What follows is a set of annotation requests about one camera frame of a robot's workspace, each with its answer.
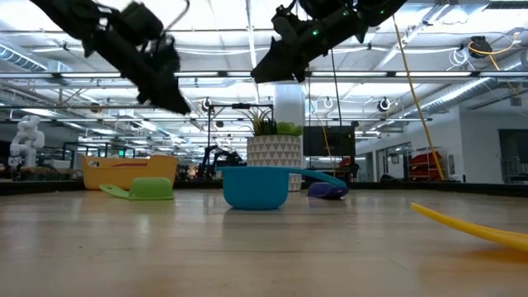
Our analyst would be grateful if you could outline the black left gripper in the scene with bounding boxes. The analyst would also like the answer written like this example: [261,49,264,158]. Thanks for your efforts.
[84,24,192,116]

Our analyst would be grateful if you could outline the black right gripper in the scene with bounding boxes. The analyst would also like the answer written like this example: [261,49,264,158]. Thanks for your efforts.
[249,4,369,85]

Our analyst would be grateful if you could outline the green plastic measuring cup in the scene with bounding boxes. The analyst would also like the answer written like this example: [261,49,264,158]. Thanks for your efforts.
[98,177,176,202]

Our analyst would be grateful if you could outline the light blue plastic measuring cup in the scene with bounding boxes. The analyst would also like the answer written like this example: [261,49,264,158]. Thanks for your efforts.
[216,165,348,211]

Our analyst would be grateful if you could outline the yellow plastic measuring cup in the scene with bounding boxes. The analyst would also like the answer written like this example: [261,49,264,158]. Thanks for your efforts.
[410,201,528,253]

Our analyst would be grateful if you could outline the yellow-orange plastic basket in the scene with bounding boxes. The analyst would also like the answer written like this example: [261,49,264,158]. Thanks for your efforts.
[80,154,180,191]

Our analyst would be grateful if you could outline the small purple measuring cup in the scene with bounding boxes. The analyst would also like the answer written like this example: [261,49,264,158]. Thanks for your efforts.
[306,181,351,201]

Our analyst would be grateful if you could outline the succulent in white geometric pot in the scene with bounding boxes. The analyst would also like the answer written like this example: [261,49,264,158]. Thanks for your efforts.
[242,107,304,193]

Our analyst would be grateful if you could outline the red storage shelving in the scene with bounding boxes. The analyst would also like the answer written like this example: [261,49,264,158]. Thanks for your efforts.
[408,151,445,181]

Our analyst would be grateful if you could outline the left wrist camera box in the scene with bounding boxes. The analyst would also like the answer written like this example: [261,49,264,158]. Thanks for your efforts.
[119,2,165,45]

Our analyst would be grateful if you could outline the black metal stand frame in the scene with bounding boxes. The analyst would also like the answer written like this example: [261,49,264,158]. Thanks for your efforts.
[205,102,276,181]

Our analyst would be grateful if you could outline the black wall screen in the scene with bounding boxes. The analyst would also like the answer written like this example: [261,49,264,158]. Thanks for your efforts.
[303,125,356,158]

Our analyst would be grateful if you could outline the yellow hanging cable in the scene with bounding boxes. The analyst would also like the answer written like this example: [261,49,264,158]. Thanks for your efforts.
[391,16,446,182]

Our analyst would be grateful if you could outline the black aluminium table frame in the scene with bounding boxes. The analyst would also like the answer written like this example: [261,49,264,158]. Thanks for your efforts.
[0,179,528,198]

